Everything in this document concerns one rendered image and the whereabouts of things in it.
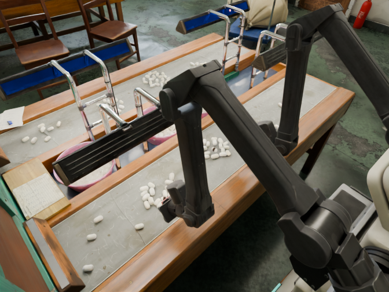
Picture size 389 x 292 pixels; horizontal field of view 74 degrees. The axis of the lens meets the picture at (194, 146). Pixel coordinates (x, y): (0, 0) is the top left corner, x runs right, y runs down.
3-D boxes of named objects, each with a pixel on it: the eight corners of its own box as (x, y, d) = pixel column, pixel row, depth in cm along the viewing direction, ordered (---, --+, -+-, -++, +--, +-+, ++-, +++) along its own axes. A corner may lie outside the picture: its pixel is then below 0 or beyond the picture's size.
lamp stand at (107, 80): (127, 137, 143) (109, 61, 111) (94, 154, 133) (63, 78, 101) (108, 120, 152) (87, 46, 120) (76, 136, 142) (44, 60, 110)
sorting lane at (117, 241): (335, 90, 171) (336, 87, 170) (75, 307, 82) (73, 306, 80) (295, 72, 186) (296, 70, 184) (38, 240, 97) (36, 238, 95)
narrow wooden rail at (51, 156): (256, 64, 207) (259, 51, 199) (15, 196, 117) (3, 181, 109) (251, 61, 209) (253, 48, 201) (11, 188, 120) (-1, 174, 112)
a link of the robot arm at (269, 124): (286, 154, 89) (296, 144, 94) (275, 124, 87) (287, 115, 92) (257, 156, 98) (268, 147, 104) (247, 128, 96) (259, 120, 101)
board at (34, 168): (71, 204, 102) (70, 203, 102) (32, 229, 95) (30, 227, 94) (38, 159, 119) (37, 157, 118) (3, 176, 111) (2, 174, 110)
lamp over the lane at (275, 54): (325, 36, 154) (330, 24, 148) (263, 72, 123) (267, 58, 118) (312, 32, 158) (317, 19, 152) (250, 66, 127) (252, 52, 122)
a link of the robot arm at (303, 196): (173, 52, 46) (211, 40, 52) (154, 96, 57) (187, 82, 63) (339, 269, 40) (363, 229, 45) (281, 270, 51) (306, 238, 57)
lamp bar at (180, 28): (250, 10, 181) (252, -1, 176) (184, 35, 151) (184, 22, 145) (241, 7, 185) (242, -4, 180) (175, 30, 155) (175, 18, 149)
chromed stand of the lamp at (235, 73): (238, 75, 191) (249, 10, 159) (220, 85, 181) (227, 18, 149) (219, 65, 200) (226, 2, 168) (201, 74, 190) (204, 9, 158)
